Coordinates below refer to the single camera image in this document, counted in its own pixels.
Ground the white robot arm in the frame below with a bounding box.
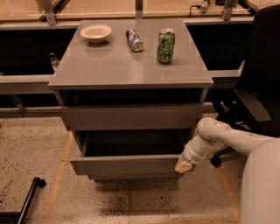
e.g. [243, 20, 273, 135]
[175, 117, 280, 224]

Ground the crushed green soda can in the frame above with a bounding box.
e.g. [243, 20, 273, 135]
[157, 28, 175, 64]

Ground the blue silver soda can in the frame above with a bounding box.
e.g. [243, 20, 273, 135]
[125, 28, 144, 53]

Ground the white paper bowl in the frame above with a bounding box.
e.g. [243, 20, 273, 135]
[80, 24, 112, 44]

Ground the black cable with plug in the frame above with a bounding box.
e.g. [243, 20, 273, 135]
[188, 0, 211, 18]

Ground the grey top drawer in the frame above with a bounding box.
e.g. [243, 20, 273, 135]
[61, 103, 206, 130]

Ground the black office chair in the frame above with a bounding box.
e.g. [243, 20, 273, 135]
[209, 4, 280, 169]

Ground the black wheeled stand base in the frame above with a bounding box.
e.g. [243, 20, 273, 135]
[0, 177, 46, 224]

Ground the long grey desk frame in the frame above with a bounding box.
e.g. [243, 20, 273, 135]
[1, 17, 253, 95]

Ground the grey drawer cabinet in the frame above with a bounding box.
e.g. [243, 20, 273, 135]
[47, 18, 214, 180]

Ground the grey drawer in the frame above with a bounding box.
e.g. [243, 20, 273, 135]
[71, 129, 190, 180]
[61, 103, 206, 130]

